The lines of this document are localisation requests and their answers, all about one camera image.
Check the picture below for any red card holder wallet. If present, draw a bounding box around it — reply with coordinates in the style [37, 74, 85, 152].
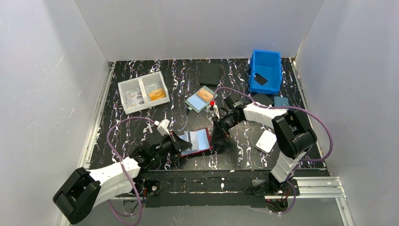
[178, 127, 217, 157]

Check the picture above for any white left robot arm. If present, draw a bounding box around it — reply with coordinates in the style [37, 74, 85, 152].
[52, 131, 192, 224]

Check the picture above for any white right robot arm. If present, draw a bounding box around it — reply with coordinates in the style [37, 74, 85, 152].
[210, 96, 317, 184]

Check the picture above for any green open card wallet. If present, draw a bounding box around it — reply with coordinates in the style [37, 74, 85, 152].
[185, 86, 217, 113]

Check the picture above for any white card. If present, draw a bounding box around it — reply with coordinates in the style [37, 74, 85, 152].
[255, 130, 277, 153]

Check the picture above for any black card in bin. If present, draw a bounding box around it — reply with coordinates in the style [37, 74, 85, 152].
[254, 73, 268, 86]

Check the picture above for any orange card in tray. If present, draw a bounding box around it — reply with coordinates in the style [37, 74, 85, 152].
[148, 88, 167, 101]

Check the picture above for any patterned card in tray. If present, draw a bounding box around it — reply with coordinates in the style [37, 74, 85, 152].
[126, 90, 144, 108]

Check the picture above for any dark grey flat wallet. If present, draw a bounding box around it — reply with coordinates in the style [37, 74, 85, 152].
[252, 93, 274, 106]

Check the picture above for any black wallet at back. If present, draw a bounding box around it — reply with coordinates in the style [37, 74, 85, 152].
[199, 63, 220, 87]

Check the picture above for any blue snap wallet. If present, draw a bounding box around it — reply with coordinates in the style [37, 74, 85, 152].
[273, 96, 290, 107]

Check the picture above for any clear two-compartment tray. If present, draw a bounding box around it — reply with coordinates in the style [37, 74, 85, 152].
[118, 72, 170, 114]

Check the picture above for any blue plastic bin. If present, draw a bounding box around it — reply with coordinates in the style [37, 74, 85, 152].
[248, 49, 282, 95]

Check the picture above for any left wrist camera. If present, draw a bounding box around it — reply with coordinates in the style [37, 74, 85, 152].
[154, 119, 170, 136]

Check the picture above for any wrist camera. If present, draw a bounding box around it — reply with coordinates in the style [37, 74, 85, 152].
[154, 119, 170, 136]
[205, 100, 220, 119]

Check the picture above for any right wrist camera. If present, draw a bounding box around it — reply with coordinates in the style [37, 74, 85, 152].
[205, 100, 220, 119]

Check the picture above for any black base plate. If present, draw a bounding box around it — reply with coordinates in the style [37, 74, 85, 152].
[135, 170, 300, 208]

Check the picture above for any aluminium frame rail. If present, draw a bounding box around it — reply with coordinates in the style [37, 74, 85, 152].
[58, 62, 115, 226]

